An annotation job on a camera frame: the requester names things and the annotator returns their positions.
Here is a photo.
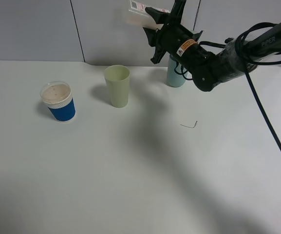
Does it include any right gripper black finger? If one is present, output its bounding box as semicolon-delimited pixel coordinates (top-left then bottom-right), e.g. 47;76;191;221
143;27;160;46
145;7;170;24

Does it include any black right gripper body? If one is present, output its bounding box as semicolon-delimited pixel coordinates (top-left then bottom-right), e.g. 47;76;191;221
150;0;204;65

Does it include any clear plastic drink bottle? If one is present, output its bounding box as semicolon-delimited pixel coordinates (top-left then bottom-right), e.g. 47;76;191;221
124;0;163;30

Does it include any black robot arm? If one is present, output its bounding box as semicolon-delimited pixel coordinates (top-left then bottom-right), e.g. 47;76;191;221
144;0;281;92

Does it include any teal plastic cup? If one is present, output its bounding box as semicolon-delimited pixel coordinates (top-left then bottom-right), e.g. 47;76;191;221
167;55;187;88

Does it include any pale green plastic cup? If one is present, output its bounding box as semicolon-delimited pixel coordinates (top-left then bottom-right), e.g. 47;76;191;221
104;65;130;108

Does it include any blue sleeved clear cup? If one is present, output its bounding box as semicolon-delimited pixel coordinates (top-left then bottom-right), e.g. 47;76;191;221
40;81;76;122

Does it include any thin dark wire piece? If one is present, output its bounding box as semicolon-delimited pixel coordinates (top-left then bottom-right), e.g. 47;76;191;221
180;120;199;129

